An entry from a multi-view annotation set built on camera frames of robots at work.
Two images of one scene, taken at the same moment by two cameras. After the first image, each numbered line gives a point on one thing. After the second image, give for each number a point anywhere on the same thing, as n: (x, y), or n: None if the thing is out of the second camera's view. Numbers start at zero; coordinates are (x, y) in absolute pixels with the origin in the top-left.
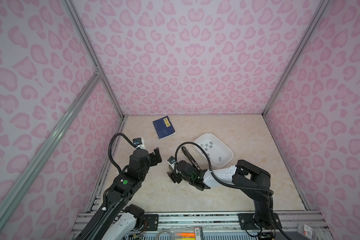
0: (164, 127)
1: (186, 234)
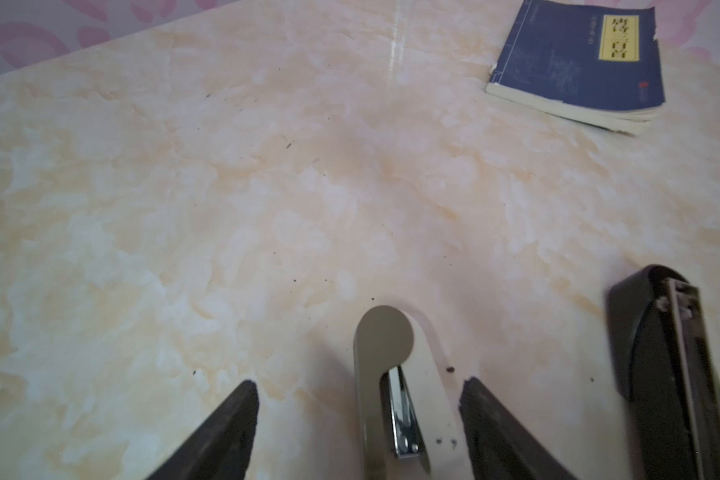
0: (597, 62)
1: None
